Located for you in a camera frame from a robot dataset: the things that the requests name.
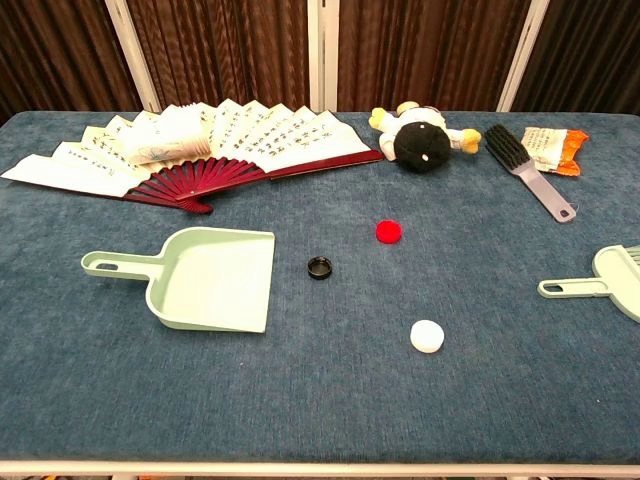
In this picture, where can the mint green hand broom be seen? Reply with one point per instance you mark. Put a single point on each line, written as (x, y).
(615, 275)

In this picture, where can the plush doll with black head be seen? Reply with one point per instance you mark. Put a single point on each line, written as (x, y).
(420, 145)

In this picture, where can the mint green plastic dustpan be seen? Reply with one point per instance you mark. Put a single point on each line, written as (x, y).
(215, 280)

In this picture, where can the white frame post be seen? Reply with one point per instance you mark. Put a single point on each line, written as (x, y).
(131, 55)
(522, 55)
(322, 50)

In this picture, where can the paper folding fan red ribs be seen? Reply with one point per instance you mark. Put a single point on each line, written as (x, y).
(280, 140)

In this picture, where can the brown pleated curtain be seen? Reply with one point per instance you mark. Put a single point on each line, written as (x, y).
(225, 50)

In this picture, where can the black bottle cap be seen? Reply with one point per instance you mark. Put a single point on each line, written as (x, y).
(320, 268)

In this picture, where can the blue fabric table cover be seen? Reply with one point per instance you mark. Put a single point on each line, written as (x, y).
(320, 400)

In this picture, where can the white and orange snack packet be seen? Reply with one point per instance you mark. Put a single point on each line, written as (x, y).
(550, 147)

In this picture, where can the white bottle cap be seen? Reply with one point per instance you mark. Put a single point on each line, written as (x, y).
(427, 336)

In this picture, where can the red bottle cap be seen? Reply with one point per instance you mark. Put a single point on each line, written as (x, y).
(389, 231)

